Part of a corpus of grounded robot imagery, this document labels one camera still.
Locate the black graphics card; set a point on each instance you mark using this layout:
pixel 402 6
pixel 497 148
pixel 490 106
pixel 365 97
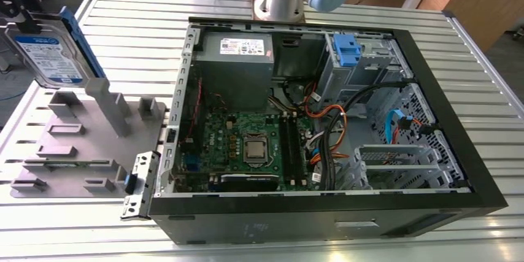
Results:
pixel 245 183

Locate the CPU socket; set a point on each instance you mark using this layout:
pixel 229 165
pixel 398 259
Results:
pixel 256 160

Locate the silver CPU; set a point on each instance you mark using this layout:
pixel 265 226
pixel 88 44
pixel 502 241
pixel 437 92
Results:
pixel 254 150

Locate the black RAM slot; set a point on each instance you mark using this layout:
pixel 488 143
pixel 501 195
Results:
pixel 297 148
pixel 288 148

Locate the green RAM stick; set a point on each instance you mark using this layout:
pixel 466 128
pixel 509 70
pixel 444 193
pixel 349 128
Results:
pixel 61 167

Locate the hard disk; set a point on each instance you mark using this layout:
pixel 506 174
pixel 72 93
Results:
pixel 49 59

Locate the grey power supply unit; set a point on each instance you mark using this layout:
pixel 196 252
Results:
pixel 233 90

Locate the silver optical drive cage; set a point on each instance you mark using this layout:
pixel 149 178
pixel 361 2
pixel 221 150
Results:
pixel 364 78

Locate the silver disk bay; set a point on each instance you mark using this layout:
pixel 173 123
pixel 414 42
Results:
pixel 398 167

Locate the blue drive latch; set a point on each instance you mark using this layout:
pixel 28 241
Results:
pixel 345 50

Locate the grey parts rack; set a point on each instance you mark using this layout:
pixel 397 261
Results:
pixel 81 151

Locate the metal expansion slot bracket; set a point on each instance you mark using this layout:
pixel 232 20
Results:
pixel 144 188

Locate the black open PC case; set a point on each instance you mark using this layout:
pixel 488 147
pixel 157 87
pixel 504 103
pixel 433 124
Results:
pixel 286 213

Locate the green motherboard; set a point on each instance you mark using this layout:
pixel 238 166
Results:
pixel 229 164

